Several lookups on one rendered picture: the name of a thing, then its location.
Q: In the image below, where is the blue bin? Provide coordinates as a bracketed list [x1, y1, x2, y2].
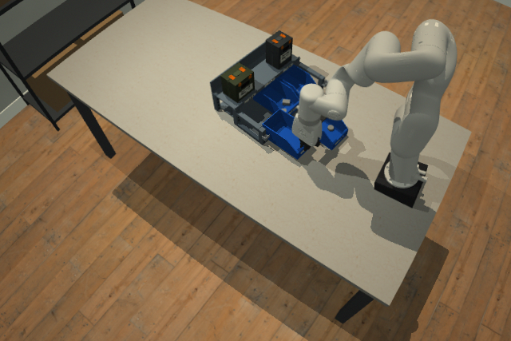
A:
[319, 118, 348, 150]
[276, 65, 316, 98]
[262, 109, 305, 160]
[253, 79, 299, 115]

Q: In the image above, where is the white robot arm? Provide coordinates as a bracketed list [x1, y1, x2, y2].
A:
[296, 19, 458, 188]

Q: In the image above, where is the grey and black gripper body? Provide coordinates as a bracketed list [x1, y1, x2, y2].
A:
[292, 113, 322, 147]

